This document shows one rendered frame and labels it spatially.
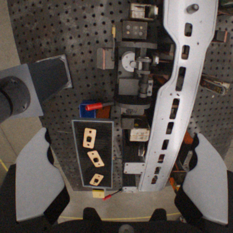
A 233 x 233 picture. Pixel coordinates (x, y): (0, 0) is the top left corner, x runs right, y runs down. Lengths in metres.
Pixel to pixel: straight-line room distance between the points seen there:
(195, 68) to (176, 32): 0.16
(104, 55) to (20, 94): 0.32
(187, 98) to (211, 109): 0.52
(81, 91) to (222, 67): 0.95
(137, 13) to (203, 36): 0.28
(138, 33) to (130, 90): 0.17
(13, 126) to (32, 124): 0.38
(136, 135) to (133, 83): 0.25
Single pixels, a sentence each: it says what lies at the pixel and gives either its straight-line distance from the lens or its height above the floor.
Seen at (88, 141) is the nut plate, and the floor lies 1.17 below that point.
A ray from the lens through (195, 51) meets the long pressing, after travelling 0.62.
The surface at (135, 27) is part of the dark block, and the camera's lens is 0.43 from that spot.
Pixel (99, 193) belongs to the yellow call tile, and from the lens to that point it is 0.76.
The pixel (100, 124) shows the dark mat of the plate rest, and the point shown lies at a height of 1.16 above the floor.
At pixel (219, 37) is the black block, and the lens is 0.69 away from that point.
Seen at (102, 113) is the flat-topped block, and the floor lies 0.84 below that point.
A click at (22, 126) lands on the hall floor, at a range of 2.35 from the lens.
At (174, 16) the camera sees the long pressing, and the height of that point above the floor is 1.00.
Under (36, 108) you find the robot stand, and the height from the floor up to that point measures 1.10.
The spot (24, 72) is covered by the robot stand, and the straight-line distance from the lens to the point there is 0.56.
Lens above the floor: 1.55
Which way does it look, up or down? 62 degrees down
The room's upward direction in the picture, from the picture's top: 177 degrees counter-clockwise
